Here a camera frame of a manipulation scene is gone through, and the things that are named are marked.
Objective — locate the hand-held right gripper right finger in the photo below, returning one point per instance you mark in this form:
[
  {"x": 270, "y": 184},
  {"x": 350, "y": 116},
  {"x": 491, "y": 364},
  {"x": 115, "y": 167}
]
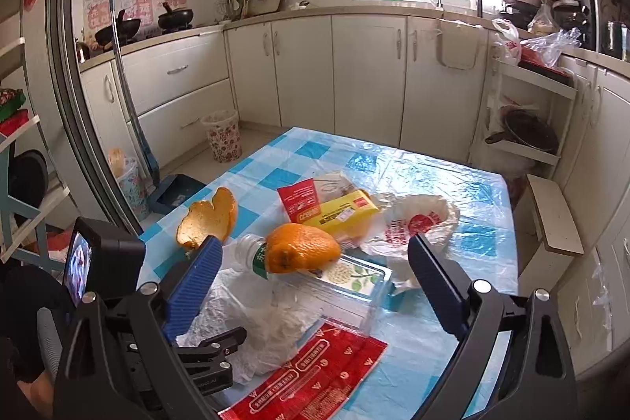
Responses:
[{"x": 435, "y": 287}]

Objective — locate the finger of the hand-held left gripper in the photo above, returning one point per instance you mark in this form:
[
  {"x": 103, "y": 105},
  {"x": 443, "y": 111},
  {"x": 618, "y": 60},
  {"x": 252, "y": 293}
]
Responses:
[
  {"x": 209, "y": 378},
  {"x": 216, "y": 339}
]

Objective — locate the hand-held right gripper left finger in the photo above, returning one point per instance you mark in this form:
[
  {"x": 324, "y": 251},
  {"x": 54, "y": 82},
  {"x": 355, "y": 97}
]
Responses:
[{"x": 197, "y": 282}]

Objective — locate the curled orange peel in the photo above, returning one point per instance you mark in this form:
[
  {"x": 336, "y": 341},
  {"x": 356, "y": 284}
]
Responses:
[{"x": 209, "y": 218}]

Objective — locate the domed orange peel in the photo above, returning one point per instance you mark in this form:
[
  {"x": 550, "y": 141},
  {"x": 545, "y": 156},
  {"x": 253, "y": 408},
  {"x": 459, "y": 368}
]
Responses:
[{"x": 302, "y": 248}]

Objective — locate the yellow snack packet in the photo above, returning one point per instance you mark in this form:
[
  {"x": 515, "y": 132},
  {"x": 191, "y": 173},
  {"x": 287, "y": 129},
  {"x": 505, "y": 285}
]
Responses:
[{"x": 339, "y": 211}]

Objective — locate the person's left forearm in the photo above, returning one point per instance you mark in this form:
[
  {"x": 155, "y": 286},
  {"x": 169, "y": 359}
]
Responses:
[{"x": 19, "y": 316}]

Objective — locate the crumpled white plastic bag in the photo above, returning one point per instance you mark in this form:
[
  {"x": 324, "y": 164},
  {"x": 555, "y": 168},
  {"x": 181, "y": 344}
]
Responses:
[{"x": 261, "y": 331}]

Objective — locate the clear plastic bottle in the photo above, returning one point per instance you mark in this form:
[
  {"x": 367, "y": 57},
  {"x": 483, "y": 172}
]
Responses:
[{"x": 248, "y": 252}]

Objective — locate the white red-print plastic bag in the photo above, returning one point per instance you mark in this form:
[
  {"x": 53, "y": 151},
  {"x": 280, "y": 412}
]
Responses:
[{"x": 418, "y": 218}]

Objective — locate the blue floral waste bin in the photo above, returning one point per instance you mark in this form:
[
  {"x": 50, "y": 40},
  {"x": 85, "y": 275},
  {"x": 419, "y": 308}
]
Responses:
[{"x": 133, "y": 188}]

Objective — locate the blue dustpan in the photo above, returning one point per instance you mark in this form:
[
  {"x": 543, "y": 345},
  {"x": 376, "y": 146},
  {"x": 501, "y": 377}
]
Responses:
[{"x": 177, "y": 193}]

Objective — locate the clear plastic box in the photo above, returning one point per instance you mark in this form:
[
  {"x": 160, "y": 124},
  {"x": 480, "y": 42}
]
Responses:
[{"x": 344, "y": 292}]

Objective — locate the blue white checked tablecloth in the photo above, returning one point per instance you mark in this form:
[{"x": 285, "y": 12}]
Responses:
[{"x": 443, "y": 184}]

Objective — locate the flat red wrapper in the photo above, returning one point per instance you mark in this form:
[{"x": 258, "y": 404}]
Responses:
[{"x": 315, "y": 375}]

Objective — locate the small red packet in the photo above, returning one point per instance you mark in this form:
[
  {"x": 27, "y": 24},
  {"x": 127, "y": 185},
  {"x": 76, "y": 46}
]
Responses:
[{"x": 298, "y": 198}]

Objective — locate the wooden stool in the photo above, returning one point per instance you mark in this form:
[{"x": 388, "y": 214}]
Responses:
[{"x": 556, "y": 218}]

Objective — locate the white paper packet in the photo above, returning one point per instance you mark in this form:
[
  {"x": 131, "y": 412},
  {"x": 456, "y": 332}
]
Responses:
[{"x": 334, "y": 184}]

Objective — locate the red floral waste bin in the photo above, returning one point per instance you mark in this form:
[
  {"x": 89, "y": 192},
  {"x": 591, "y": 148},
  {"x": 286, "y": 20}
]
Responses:
[{"x": 222, "y": 139}]

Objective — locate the black frying pan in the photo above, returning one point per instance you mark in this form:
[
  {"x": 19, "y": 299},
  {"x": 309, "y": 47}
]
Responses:
[{"x": 529, "y": 132}]

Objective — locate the red green folded cloth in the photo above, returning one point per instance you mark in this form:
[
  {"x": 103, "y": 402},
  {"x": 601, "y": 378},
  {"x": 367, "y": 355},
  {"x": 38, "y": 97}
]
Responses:
[{"x": 11, "y": 105}]

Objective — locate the steel kettle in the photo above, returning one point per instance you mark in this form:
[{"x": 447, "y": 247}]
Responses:
[{"x": 82, "y": 51}]

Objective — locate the white base cabinets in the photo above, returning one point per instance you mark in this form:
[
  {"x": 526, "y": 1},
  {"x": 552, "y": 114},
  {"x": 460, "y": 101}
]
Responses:
[{"x": 364, "y": 75}]

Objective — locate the large black wok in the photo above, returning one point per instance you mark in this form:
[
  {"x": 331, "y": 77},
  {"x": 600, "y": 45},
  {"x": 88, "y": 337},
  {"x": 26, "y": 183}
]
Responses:
[{"x": 118, "y": 31}]

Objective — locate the white shelf rack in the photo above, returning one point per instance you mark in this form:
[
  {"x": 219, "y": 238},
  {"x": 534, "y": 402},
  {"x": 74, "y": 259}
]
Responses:
[{"x": 561, "y": 88}]

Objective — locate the white storage shelf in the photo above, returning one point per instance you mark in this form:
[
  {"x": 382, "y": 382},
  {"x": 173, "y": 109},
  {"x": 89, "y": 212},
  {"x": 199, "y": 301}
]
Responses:
[{"x": 12, "y": 51}]

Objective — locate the hanging white red plastic bag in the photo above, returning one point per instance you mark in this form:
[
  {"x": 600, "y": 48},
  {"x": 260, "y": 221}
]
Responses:
[{"x": 509, "y": 46}]

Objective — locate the small black wok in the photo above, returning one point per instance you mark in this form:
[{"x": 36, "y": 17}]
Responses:
[{"x": 176, "y": 17}]

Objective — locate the clear plastic bag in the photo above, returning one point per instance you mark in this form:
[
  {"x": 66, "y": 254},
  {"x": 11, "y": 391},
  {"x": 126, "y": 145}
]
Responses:
[{"x": 551, "y": 46}]

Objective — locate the metal door frame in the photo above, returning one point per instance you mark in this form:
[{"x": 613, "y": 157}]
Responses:
[{"x": 64, "y": 56}]

